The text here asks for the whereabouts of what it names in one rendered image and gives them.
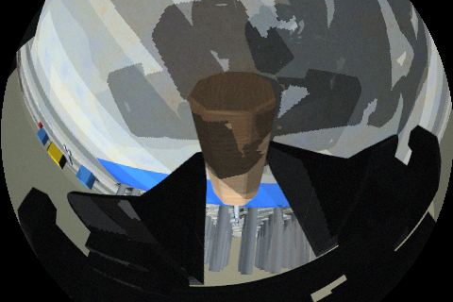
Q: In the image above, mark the blue cube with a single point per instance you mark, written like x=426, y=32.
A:
x=42, y=136
x=85, y=177

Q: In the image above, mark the blue flat strip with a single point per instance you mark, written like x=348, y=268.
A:
x=268, y=196

